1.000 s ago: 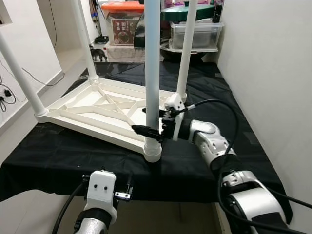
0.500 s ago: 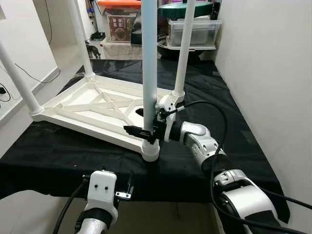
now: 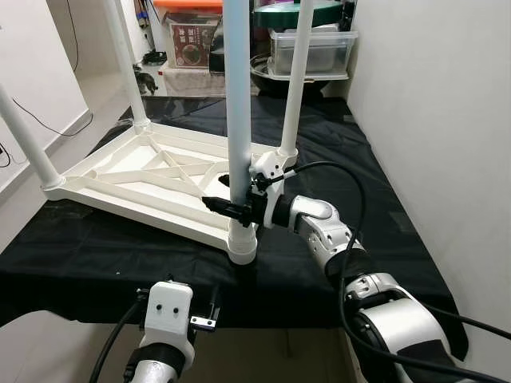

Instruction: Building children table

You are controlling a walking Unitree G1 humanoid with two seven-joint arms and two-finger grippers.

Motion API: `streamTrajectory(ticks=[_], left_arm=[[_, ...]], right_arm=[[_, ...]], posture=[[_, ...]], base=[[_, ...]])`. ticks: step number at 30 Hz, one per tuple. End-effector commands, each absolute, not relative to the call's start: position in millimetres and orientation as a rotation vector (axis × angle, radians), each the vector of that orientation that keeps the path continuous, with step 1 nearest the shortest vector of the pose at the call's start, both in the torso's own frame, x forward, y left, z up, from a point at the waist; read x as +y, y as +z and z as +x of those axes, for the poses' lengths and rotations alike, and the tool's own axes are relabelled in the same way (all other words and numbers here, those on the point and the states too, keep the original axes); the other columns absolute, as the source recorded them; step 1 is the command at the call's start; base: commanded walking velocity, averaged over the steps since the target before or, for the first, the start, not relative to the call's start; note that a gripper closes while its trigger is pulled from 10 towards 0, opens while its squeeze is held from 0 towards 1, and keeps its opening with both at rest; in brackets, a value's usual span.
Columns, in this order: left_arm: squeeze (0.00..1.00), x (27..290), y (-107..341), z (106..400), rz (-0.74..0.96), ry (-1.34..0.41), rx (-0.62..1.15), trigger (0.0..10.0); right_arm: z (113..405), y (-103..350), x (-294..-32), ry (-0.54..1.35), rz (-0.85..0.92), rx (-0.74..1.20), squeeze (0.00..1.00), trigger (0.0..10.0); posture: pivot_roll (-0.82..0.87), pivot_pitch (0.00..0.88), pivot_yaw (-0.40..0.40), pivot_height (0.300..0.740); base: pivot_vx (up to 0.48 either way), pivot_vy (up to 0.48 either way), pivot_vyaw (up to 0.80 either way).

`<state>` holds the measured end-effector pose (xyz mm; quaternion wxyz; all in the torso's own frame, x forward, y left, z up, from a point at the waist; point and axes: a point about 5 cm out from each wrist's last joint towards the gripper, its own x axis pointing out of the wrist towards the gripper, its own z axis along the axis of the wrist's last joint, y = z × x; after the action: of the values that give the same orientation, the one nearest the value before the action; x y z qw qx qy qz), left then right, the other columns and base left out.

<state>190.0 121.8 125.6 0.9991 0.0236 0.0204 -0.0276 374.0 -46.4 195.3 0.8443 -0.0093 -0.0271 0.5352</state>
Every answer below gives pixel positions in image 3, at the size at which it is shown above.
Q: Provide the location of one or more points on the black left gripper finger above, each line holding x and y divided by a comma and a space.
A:
215, 302

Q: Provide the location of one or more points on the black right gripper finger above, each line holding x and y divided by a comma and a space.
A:
227, 179
223, 207

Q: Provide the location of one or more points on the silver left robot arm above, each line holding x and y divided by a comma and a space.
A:
156, 367

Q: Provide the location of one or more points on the beige cloth covered bench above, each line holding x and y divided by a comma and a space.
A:
192, 81

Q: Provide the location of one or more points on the black wok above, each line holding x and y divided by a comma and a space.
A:
267, 80

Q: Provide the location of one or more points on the black tablecloth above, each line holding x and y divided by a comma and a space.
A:
359, 159

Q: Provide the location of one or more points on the grey cat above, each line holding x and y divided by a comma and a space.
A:
145, 80

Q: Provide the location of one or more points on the red printed cardboard box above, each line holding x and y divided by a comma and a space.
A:
192, 44

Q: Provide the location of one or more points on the mop with dark head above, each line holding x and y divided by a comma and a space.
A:
154, 57

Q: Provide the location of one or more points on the clear plastic storage box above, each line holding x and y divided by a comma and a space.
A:
327, 54

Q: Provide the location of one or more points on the orange box lid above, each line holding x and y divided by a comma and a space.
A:
188, 5

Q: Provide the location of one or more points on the green pot lid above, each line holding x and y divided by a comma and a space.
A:
319, 14

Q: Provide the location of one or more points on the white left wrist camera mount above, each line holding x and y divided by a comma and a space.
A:
169, 311

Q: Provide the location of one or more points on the speckled grey right wrist camera mount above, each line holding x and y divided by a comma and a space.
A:
270, 169

